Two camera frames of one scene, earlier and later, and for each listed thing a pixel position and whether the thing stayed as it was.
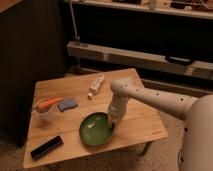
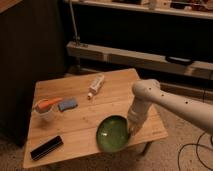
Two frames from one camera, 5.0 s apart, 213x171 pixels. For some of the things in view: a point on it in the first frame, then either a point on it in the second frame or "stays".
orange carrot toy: (43, 105) stays
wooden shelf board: (149, 8) stays
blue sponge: (67, 104) stays
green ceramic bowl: (96, 128) to (113, 133)
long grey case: (140, 60) stays
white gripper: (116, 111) to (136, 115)
